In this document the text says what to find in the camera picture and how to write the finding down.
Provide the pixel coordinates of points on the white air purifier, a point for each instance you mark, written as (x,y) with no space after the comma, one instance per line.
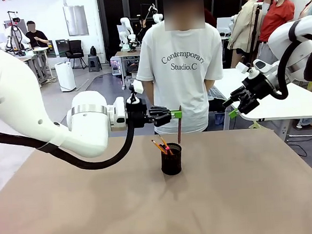
(65,76)

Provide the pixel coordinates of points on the person in white t-shirt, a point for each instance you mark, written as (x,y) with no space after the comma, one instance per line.
(181,80)

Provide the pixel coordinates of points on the white desk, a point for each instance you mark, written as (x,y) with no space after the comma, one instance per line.
(291,104)

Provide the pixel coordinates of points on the wooden background workbench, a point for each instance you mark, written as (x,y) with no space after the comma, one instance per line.
(126,54)

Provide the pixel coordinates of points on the black office chair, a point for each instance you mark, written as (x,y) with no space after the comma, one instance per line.
(75,50)

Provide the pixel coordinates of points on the white robot with red camera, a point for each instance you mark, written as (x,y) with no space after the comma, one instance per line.
(16,33)

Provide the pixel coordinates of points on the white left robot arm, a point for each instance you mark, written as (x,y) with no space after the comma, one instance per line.
(16,105)

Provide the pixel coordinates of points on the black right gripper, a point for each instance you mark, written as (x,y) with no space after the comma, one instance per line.
(258,88)

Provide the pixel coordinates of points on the yellow pencil with pink eraser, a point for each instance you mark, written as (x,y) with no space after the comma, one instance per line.
(158,146)
(163,143)

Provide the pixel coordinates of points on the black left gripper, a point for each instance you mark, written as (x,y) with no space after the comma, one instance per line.
(137,115)

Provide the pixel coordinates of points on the white wall panel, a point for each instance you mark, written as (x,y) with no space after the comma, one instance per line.
(75,20)

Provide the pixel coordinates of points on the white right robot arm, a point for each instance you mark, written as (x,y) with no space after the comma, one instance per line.
(289,38)

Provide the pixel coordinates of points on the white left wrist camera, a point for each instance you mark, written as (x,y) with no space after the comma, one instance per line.
(137,86)

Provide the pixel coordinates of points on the black tripod by mannequin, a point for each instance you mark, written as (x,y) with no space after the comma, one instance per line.
(254,35)

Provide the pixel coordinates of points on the brown pen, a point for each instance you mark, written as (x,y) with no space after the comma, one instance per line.
(179,126)

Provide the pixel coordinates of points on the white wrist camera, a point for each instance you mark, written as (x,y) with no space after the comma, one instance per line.
(243,67)
(137,86)

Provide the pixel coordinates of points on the black mesh pen holder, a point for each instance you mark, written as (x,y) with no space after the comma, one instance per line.
(172,162)

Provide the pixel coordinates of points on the mannequin in beige jacket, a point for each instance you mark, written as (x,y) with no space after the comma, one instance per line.
(243,28)

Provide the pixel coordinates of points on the person's right forearm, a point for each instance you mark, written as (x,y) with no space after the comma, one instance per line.
(150,96)

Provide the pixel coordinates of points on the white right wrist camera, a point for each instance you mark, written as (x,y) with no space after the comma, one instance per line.
(243,67)

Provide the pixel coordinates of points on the grey plastic stool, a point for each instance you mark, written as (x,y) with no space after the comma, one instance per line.
(95,63)

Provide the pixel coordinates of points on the computer case with lights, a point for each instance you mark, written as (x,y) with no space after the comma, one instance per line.
(115,65)

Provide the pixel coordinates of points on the red and black marker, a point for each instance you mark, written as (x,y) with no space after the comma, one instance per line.
(168,149)

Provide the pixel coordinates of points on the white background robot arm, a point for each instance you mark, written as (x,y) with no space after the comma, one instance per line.
(126,33)
(157,16)

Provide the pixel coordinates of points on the black bag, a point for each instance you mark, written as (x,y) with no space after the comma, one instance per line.
(93,50)

